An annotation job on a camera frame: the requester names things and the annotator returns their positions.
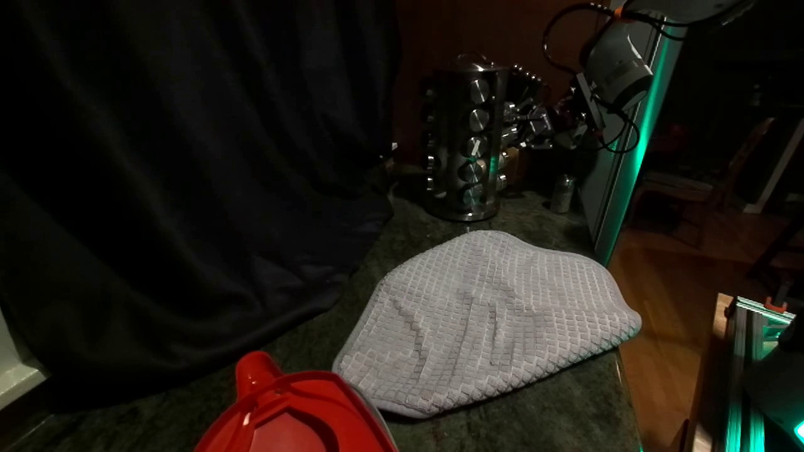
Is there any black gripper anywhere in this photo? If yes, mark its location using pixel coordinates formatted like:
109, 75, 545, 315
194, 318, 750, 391
515, 81, 608, 152

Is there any stainless steel spice rack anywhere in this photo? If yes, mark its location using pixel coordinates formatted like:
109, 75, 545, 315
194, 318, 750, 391
416, 55, 519, 227

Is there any glass spice bottle steel lid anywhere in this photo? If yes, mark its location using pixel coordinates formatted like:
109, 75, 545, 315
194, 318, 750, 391
550, 170, 578, 217

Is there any grey waffle dish towel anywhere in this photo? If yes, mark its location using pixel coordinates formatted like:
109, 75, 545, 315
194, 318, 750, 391
329, 229, 645, 421

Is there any black curtain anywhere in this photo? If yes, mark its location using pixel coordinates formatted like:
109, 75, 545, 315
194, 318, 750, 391
0, 0, 403, 409

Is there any red lid food container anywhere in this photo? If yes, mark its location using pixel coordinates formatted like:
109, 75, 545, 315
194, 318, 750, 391
191, 350, 403, 452

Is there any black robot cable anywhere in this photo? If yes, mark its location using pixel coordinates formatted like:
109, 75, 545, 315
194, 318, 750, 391
539, 0, 657, 159

